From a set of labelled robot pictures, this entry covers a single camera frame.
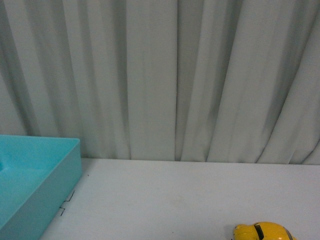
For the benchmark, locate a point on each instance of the yellow beetle toy car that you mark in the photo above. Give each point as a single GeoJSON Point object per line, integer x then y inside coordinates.
{"type": "Point", "coordinates": [262, 231]}

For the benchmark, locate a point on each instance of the turquoise plastic storage box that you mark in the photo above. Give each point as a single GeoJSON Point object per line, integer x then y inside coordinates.
{"type": "Point", "coordinates": [37, 175]}

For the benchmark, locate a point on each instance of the white pleated curtain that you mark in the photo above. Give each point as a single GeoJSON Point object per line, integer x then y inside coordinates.
{"type": "Point", "coordinates": [233, 81]}

